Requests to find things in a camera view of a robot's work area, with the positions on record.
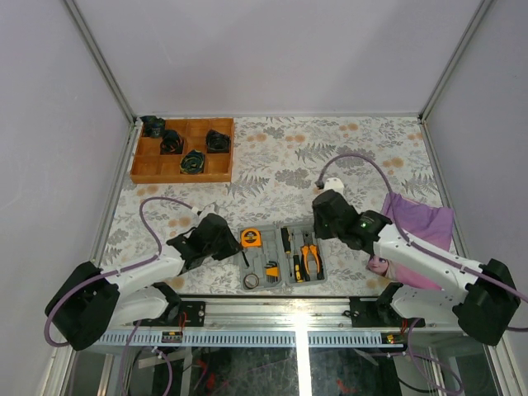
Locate black tape roll right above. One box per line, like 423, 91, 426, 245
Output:
205, 130, 231, 153

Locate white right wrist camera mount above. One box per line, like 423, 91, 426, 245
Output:
315, 177, 344, 193

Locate black tape roll top-left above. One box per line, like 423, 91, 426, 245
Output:
140, 115, 166, 139

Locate black electrical tape roll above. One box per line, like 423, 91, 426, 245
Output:
243, 273, 260, 290

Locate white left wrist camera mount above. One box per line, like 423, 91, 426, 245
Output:
191, 202, 218, 219

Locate grey plastic tool case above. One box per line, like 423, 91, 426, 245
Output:
236, 221, 328, 291

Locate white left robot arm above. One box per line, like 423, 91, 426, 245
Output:
45, 214, 243, 351

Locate orange tape measure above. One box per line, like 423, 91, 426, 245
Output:
240, 228, 262, 268

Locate aluminium front rail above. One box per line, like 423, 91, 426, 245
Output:
180, 295, 376, 332

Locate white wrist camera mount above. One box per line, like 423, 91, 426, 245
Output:
191, 202, 218, 219
315, 177, 344, 193

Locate black blue tape roll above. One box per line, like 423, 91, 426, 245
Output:
180, 149, 205, 175

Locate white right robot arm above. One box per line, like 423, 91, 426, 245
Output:
312, 190, 521, 346

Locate small black yellow screwdriver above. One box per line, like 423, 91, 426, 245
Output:
280, 227, 291, 255

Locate large black yellow screwdriver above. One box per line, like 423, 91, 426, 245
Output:
293, 254, 304, 283

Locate orange black pliers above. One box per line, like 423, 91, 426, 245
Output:
301, 232, 324, 281

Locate orange wooden compartment tray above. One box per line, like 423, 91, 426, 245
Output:
130, 115, 234, 184

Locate purple princess print bag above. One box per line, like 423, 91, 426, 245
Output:
366, 191, 455, 290

